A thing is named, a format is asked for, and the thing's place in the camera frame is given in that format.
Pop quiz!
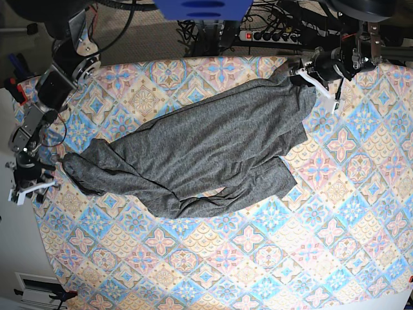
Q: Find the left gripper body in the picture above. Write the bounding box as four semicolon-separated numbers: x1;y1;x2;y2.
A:
301;48;347;86

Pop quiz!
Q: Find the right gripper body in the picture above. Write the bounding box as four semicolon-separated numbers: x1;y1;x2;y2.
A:
14;153;55;191

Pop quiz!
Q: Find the grey t-shirt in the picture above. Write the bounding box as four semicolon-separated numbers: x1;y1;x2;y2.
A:
62;72;316;219

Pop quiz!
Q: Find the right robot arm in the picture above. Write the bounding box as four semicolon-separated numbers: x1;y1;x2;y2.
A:
6;1;107;205

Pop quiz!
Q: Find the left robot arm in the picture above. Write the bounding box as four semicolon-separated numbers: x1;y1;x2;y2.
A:
289;1;397;86

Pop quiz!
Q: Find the white power strip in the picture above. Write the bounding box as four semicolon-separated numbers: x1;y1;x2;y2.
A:
238;30;301;45

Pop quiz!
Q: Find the red black clamp top left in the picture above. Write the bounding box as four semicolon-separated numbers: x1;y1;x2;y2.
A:
4;77;27;105

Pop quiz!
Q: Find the white vent panel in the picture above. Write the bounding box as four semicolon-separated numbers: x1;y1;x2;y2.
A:
14;272;62;309

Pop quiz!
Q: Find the blue black clamp bottom left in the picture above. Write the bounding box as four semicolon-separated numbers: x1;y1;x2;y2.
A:
14;289;78;306

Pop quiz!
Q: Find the patterned tablecloth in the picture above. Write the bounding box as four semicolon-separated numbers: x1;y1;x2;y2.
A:
32;65;412;309

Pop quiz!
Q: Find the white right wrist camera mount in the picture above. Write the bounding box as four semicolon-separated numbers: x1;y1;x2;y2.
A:
5;161;60;206

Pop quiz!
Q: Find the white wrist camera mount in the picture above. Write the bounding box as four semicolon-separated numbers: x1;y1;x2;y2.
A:
287;59;342;116
5;161;60;206

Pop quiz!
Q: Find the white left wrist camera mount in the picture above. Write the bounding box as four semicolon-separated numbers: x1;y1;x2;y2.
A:
287;59;342;116

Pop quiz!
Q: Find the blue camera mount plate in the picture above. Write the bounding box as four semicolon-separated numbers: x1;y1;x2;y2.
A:
154;0;253;21

